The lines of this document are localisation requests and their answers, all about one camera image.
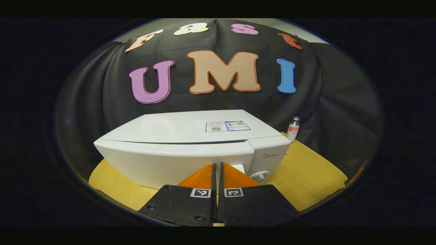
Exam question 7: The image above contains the black backdrop cloth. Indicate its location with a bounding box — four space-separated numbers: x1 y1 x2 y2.
54 19 382 184

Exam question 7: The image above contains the clear bottle with pink label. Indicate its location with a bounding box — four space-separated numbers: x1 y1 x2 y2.
286 116 300 143

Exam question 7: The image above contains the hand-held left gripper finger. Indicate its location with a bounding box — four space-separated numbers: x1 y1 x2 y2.
138 163 218 227
218 162 300 227

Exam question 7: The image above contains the white microwave oven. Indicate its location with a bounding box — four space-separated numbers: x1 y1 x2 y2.
94 109 292 190

